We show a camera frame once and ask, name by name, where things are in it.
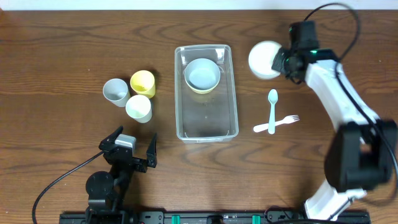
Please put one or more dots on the yellow bowl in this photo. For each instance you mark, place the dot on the yellow bowl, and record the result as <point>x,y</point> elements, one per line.
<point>202,92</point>

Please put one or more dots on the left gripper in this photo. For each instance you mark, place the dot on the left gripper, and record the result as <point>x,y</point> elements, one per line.
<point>125,157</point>

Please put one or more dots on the light blue plastic spoon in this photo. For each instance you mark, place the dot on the light blue plastic spoon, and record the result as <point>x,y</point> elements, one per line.
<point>272,98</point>

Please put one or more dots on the white plastic fork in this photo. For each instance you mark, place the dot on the white plastic fork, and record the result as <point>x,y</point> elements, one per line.
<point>287,120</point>

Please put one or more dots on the clear plastic container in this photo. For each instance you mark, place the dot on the clear plastic container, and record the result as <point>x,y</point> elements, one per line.
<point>205,95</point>

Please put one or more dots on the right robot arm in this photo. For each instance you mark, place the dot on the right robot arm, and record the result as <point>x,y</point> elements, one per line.
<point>361,155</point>

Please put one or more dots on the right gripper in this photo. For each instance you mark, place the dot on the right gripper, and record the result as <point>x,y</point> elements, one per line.
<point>278,63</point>

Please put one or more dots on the white cup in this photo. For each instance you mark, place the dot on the white cup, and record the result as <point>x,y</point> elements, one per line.
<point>139,108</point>

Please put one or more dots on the yellow cup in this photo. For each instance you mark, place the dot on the yellow cup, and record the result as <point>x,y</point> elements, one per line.
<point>143,83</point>

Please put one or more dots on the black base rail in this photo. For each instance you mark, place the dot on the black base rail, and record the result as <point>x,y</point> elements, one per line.
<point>271,216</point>

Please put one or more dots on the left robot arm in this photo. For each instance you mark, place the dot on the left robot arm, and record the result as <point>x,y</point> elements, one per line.
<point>106,190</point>

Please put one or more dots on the grey cup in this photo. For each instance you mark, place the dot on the grey cup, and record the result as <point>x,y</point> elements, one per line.
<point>116,91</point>

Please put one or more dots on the white bowl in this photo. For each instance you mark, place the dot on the white bowl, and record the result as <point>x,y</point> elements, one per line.
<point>261,58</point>

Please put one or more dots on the grey bowl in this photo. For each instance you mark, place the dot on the grey bowl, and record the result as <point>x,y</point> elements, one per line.
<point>202,73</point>

